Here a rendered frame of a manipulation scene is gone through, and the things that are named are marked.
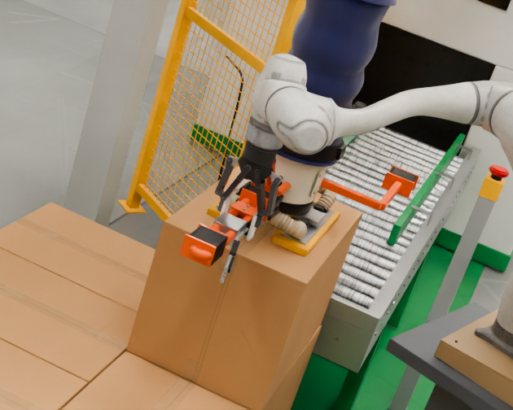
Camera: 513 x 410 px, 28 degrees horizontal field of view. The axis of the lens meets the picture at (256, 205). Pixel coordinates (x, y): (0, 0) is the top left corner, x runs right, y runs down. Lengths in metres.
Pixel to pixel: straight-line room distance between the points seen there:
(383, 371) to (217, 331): 1.68
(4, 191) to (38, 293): 1.84
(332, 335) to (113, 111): 1.40
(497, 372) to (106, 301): 1.11
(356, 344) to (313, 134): 1.34
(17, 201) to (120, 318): 1.84
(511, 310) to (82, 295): 1.20
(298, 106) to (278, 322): 0.69
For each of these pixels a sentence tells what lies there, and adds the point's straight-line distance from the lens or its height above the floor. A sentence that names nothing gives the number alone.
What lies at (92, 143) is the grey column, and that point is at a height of 0.47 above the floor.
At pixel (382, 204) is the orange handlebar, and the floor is 1.08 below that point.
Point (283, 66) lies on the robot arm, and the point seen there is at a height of 1.47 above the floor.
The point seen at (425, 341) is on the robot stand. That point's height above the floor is 0.75.
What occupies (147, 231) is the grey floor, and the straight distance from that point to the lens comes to 4.70.
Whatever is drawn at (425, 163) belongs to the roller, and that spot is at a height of 0.54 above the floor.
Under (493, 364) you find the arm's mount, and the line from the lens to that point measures 2.81.
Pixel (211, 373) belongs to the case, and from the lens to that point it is 2.71.
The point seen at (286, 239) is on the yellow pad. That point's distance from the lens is 2.66.
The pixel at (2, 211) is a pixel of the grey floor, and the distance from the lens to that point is 4.57.
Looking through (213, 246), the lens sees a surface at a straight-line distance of 2.18.
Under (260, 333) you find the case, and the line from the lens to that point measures 2.61.
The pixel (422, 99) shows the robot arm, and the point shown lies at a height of 1.46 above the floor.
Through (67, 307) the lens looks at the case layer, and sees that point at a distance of 2.91.
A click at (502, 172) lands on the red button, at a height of 1.04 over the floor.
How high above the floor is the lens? 2.04
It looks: 22 degrees down
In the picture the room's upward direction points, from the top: 18 degrees clockwise
